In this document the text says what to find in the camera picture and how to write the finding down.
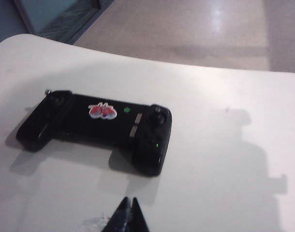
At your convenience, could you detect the black remote control with sticker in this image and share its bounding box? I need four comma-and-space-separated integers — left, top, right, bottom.
15, 88, 174, 177

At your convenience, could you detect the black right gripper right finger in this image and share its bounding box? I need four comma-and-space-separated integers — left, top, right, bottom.
125, 197, 149, 232

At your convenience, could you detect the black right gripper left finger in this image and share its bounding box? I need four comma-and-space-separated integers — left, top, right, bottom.
103, 197, 132, 232

